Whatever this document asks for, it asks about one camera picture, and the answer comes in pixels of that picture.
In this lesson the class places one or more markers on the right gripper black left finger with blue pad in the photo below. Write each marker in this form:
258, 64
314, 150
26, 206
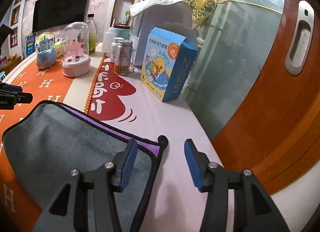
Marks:
67, 210

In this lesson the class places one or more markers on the white water dispenser appliance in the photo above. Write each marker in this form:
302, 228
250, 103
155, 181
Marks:
154, 26

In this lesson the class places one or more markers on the silver orange can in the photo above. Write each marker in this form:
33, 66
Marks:
122, 58

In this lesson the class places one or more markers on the silver recessed door handle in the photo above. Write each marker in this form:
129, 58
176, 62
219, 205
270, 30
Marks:
301, 41

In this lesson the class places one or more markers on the red white cartoon mat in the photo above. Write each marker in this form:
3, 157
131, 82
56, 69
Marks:
104, 99

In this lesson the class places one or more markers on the green small item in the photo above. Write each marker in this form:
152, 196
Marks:
58, 47

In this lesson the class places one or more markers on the blue framed sign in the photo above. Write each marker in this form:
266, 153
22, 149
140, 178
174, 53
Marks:
29, 44

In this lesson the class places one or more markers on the white wall shelf unit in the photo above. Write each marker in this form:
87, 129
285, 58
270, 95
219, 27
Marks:
16, 14

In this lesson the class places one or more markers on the white translucent jar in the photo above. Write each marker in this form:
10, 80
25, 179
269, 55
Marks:
108, 39

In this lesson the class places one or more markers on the gold ornament on glass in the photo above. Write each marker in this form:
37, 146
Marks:
201, 10

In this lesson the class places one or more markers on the pink glass dome ornament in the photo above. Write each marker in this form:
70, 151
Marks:
76, 59

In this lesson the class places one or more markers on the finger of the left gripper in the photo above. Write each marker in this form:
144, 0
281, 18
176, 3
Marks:
23, 98
11, 88

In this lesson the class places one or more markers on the black wall television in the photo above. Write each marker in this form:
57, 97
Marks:
52, 13

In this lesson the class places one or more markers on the teal lidded container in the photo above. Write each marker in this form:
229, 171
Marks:
122, 30

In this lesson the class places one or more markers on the blue yellow duck box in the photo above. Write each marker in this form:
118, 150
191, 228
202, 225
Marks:
165, 71

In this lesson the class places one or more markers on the pink tablecloth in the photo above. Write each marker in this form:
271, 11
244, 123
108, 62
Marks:
175, 203

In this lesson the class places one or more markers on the purple grey microfiber towel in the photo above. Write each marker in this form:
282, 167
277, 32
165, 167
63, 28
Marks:
54, 139

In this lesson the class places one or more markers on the blue round stool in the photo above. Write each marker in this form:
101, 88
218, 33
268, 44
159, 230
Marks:
2, 75

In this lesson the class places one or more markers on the clear glass bottle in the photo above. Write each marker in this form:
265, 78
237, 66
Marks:
92, 33

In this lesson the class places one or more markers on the orange H pattern table runner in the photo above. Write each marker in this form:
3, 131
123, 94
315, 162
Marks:
48, 84

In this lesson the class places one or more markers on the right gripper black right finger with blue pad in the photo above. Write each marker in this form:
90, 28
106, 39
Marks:
254, 208

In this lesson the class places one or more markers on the blue castle snow globe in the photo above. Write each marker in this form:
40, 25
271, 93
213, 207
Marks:
46, 54

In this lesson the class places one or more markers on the white pill bottle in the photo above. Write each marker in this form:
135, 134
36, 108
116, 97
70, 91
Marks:
114, 46

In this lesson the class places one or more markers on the wooden sliding glass door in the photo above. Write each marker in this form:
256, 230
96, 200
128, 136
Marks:
255, 113

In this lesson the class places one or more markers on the white cloth cover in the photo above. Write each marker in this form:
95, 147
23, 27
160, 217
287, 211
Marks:
178, 8

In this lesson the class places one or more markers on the wooden tv cabinet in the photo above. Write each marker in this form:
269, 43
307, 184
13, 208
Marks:
11, 65

